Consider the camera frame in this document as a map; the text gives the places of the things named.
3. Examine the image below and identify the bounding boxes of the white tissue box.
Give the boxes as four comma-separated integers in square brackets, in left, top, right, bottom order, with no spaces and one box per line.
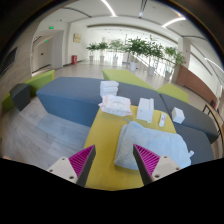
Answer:
[136,97,155,124]

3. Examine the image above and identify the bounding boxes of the ceiling light strips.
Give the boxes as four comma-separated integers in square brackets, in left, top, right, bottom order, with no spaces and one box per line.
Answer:
[100,0,224,73]

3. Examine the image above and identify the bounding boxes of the dark grey cube ottoman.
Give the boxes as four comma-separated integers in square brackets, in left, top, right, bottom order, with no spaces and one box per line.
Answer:
[9,83,32,112]

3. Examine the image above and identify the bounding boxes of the small white cube box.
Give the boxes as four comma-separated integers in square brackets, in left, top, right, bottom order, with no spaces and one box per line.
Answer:
[170,106,186,125]

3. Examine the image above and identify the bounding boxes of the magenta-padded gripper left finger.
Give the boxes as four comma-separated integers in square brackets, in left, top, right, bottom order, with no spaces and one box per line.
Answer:
[46,144,97,188]

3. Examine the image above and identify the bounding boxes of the brown wooden counter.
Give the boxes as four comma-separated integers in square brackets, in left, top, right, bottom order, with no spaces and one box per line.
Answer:
[175,64,218,106]

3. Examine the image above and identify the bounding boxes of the light blue towel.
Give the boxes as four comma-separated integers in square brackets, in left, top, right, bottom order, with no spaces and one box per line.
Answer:
[113,120,195,172]

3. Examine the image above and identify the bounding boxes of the stack of white boxes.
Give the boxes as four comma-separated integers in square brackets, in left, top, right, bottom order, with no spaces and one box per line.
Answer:
[99,80,120,99]

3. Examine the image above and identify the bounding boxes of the wooden black-framed table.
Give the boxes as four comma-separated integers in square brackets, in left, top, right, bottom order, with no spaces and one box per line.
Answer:
[202,102,224,154]

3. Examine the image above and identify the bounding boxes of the yellow wall picture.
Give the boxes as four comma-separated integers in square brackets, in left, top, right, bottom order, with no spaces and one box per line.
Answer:
[73,33,83,44]

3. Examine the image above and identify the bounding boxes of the row of potted plants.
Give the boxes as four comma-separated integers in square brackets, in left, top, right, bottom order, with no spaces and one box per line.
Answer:
[85,34,187,81]

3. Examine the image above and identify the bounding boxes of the small white tube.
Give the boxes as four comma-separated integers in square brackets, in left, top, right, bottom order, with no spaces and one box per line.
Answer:
[158,112,168,128]

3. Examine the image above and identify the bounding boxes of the green upholstered bench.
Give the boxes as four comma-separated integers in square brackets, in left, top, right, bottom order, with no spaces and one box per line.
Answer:
[101,68,155,91]
[156,82,190,104]
[1,69,56,113]

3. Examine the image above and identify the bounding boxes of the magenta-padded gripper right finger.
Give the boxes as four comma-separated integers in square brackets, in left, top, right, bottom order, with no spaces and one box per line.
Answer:
[132,143,183,187]

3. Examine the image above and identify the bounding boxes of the white pink wipes pack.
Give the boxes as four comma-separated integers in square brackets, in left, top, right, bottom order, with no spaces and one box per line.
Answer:
[98,94,134,117]

